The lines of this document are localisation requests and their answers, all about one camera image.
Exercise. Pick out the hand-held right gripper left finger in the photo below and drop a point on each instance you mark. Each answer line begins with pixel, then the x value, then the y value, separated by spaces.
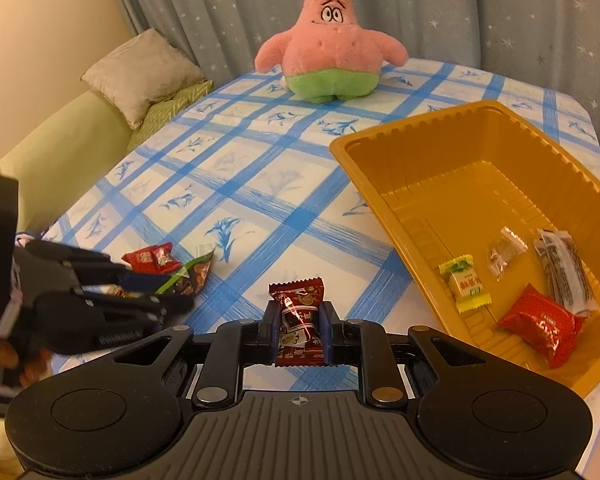
pixel 274 332

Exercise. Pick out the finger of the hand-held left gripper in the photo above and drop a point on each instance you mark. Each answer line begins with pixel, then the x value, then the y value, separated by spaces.
pixel 110 317
pixel 80 265

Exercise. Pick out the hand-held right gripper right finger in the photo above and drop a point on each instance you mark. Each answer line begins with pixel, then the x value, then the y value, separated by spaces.
pixel 328 332

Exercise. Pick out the dark red patterned snack packet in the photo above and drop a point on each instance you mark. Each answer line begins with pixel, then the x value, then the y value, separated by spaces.
pixel 300 320

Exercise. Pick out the green and white snack packet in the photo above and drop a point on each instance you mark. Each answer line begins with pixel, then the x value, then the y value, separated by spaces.
pixel 195 275

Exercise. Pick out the yellow candy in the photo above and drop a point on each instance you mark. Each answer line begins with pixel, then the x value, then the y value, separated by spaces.
pixel 465 282

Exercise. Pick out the orange plastic tray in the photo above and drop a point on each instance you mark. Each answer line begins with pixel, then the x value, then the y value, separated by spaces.
pixel 455 195

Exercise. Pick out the brown candy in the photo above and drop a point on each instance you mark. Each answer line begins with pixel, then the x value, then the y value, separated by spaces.
pixel 505 252

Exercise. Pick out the clear packet with black sticks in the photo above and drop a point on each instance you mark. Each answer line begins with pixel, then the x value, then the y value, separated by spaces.
pixel 562 270

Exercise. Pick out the person's left hand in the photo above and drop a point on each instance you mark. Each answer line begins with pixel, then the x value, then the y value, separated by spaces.
pixel 0 350

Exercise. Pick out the yellow-green sofa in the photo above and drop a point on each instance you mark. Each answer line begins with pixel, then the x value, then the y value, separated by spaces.
pixel 65 160

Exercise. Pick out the blue checkered tablecloth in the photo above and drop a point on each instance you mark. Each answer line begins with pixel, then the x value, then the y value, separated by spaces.
pixel 260 175

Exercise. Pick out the green zigzag cushion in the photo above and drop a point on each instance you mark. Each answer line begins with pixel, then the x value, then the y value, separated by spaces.
pixel 165 115

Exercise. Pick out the beige cushion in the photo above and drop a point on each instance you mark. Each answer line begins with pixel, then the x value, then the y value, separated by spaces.
pixel 140 75

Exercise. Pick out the grey star-print curtain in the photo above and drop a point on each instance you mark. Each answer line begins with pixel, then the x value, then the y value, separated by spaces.
pixel 205 10

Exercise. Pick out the pink starfish plush toy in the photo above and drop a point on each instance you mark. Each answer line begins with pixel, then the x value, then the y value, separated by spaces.
pixel 330 45

